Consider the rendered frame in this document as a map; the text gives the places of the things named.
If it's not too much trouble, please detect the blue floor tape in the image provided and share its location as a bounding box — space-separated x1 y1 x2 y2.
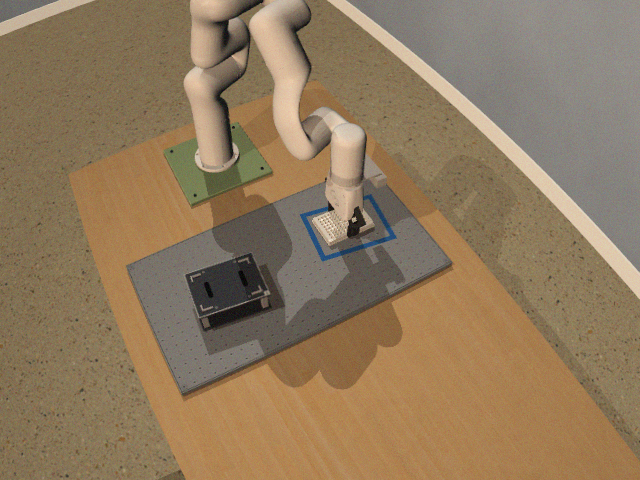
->
300 194 396 262

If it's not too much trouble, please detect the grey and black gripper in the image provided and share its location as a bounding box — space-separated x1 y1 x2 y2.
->
325 169 366 238

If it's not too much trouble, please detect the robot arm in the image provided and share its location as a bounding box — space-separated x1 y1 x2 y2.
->
184 0 387 188

